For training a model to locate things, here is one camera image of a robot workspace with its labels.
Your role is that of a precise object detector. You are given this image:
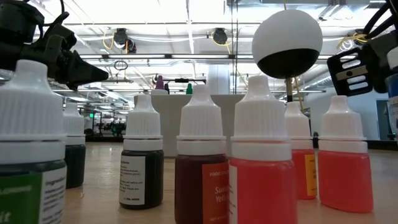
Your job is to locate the small red yellow-label dropper bottle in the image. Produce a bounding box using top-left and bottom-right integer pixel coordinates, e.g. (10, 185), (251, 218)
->
(284, 101), (318, 200)

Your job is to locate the small red white-label dropper bottle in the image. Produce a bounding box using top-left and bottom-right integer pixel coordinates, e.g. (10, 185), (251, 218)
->
(228, 74), (299, 224)

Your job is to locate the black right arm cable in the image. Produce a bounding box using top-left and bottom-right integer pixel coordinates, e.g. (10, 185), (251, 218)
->
(362, 0), (398, 35)

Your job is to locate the small green-label dropper bottle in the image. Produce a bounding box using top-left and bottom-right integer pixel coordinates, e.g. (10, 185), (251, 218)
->
(0, 58), (68, 224)

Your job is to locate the small black dropper bottle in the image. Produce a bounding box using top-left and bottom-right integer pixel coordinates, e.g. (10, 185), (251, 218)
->
(119, 94), (165, 210)

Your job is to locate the yellow hanging cord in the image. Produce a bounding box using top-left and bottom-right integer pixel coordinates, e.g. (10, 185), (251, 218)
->
(282, 0), (305, 113)

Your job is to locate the small dark green dropper bottle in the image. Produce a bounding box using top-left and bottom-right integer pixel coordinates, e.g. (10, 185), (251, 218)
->
(63, 101), (86, 189)

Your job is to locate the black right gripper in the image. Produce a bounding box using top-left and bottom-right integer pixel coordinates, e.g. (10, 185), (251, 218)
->
(326, 27), (398, 97)

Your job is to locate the grey plastic tray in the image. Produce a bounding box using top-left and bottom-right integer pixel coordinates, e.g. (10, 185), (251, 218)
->
(133, 93), (289, 158)

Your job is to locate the black ceiling cable reel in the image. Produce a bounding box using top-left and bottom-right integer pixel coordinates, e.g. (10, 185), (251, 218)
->
(212, 27), (229, 45)
(113, 27), (137, 54)
(354, 28), (371, 46)

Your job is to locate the small brown orange-label dropper bottle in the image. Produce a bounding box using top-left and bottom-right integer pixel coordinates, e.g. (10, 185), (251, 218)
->
(174, 84), (231, 224)

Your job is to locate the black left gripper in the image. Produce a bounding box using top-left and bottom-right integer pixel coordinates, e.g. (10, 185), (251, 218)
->
(0, 0), (109, 91)

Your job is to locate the small coral red dropper bottle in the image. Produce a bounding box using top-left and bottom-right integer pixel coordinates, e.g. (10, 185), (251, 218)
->
(317, 95), (374, 214)

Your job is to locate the white globe lamp black base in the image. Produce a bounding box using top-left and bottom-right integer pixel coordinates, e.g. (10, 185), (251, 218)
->
(251, 8), (324, 103)

